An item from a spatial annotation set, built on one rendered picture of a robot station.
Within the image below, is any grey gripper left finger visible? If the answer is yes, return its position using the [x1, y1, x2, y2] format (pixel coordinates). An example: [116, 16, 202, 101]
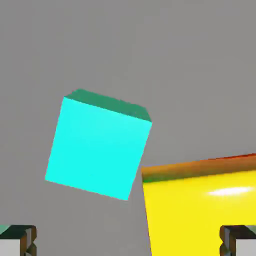
[0, 224, 38, 256]

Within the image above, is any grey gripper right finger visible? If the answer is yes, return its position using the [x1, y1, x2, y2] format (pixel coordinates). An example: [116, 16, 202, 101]
[219, 224, 256, 256]

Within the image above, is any small cyan cube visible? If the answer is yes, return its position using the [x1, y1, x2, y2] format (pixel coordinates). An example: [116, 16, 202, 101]
[44, 88, 153, 201]

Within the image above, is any large yellow box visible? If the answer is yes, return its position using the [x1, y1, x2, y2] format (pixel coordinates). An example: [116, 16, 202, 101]
[140, 153, 256, 256]

